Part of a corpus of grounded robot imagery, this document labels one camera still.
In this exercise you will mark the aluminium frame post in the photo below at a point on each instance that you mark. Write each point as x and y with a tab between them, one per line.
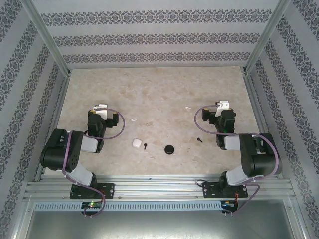
48	37
266	37

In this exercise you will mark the white earbud charging case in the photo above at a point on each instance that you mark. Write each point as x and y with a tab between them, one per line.
136	143

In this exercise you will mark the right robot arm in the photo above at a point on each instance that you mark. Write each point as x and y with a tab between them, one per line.
259	154

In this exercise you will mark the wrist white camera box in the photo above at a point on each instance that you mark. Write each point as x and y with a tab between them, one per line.
223	104
101	110

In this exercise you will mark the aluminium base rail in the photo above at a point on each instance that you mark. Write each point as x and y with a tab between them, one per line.
159	186

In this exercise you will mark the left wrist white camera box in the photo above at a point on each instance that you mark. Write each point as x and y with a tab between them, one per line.
101	110

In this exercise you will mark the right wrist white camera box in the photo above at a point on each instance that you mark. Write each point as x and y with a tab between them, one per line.
223	104

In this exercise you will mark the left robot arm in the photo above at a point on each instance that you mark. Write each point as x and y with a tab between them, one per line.
59	149

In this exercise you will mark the aluminium side rail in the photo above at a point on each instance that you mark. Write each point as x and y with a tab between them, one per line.
254	99
56	119

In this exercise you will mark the steel sheet panel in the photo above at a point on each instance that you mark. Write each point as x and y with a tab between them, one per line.
159	226

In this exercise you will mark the small controller circuit board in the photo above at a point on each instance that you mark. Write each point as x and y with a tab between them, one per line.
228	204
91	204

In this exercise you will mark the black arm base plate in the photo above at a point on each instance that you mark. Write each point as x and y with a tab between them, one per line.
209	190
109	190

